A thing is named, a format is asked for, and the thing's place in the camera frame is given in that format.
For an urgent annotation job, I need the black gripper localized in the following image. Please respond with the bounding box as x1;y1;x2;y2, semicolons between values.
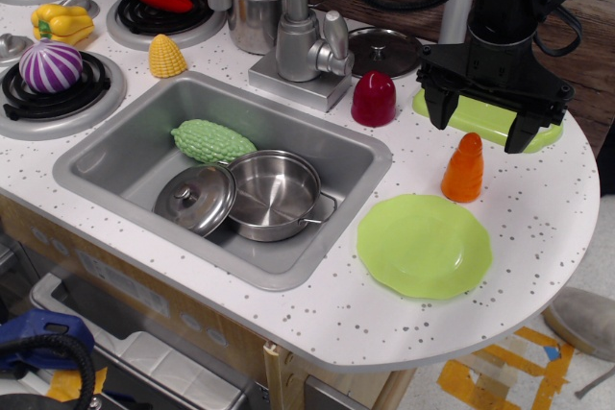
417;38;574;154

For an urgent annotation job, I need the orange toy carrot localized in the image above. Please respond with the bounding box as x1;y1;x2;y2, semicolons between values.
441;133;484;203

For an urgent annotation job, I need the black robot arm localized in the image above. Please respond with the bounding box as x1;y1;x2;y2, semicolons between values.
417;0;582;154

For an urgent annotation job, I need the light green plate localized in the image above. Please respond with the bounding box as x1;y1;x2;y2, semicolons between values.
357;194;493;300

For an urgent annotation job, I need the grey metal pole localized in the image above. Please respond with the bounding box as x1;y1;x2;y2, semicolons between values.
438;0;473;44

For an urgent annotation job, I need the dark red toy vegetable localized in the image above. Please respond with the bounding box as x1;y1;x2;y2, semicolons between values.
351;70;397;128

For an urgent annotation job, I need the steel lid on counter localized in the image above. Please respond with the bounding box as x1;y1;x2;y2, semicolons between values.
349;27;422;79

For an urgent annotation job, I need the silver toy faucet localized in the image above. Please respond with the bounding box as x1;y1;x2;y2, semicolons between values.
208;0;354;112

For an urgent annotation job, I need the steel pot in sink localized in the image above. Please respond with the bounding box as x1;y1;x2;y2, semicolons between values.
228;150;337;242

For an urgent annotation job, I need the grey shoe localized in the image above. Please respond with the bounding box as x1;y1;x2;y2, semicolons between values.
543;287;614;362

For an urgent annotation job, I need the tall steel pot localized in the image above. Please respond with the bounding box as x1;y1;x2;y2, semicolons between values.
228;0;286;56

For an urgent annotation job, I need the green toy bitter gourd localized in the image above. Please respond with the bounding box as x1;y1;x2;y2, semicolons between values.
170;119;257;163

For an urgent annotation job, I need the steel pot lid in sink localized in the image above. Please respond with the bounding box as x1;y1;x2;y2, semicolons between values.
153;164;236;237

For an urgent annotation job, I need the yellow toy corn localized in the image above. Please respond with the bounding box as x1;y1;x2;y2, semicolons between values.
148;35;187;79

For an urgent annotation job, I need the middle stove burner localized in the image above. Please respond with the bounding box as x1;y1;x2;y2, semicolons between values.
106;0;227;51

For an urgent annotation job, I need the grey toy sink basin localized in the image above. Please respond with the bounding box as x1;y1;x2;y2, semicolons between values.
53;72;392;291

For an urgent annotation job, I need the front left stove burner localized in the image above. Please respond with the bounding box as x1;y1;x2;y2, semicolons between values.
1;52;126;141

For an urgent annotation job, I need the grey stove knob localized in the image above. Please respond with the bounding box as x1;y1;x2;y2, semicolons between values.
60;0;100;18
0;33;34;66

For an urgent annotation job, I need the yellow toy bell pepper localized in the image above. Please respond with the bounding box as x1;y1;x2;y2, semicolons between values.
31;4;95;45

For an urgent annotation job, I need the purple striped toy onion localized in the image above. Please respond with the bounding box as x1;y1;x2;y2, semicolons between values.
18;38;84;94

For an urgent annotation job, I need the blue clamp tool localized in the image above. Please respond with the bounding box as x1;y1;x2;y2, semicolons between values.
1;308;94;372

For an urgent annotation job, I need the black hose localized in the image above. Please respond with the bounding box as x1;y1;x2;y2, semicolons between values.
0;332;97;410

